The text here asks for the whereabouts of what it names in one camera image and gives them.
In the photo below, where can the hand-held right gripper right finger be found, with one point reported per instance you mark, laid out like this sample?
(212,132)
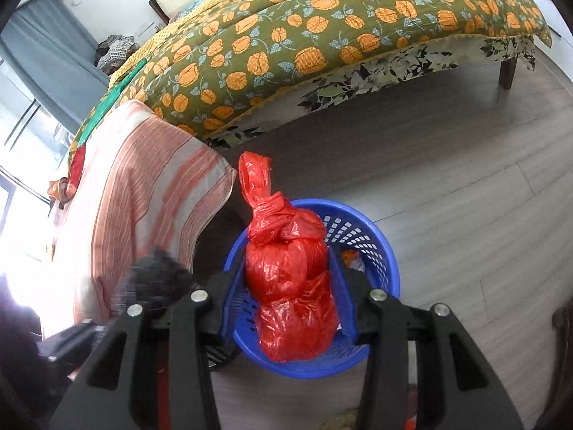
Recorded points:
(339,282)

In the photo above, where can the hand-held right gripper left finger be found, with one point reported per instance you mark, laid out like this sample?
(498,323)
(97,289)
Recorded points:
(188,358)

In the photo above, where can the orange snack packet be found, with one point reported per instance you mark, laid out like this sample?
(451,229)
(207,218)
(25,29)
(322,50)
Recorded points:
(353,260)

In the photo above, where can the red plastic bag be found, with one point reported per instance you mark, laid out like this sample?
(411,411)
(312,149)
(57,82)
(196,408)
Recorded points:
(286,277)

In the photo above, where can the blue plastic basket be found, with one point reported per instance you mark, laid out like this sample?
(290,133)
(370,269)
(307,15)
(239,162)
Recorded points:
(380,244)

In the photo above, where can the orange striped tablecloth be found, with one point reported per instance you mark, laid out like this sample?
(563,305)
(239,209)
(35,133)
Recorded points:
(134,188)

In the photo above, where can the leaf print bed sheet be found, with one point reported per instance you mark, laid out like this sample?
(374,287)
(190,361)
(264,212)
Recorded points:
(358,76)

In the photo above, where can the bed with pumpkin quilt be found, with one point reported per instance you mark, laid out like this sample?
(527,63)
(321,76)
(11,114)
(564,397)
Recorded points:
(313,31)

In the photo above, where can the dark wooden bed leg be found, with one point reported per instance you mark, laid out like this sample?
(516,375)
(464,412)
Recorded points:
(507,74)

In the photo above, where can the pile of clothes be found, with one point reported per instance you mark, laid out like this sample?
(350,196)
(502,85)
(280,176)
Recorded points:
(115,53)

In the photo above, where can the blue grey curtain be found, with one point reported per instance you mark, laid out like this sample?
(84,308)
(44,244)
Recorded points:
(49,45)

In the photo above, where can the dark wooden headboard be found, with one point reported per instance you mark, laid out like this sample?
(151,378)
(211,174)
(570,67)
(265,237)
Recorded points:
(159,9)

